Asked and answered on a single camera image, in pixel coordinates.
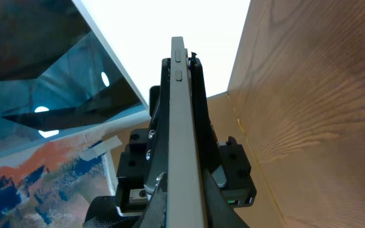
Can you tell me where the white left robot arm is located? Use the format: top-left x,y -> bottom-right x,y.
83,53 -> 257,227

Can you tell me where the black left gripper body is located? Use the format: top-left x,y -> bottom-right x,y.
115,128 -> 257,218

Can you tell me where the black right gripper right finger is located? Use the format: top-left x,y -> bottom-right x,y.
203,170 -> 249,228

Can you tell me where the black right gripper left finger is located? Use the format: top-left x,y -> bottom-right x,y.
132,173 -> 168,228

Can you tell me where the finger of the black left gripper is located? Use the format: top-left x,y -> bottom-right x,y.
189,52 -> 222,181
144,58 -> 170,194

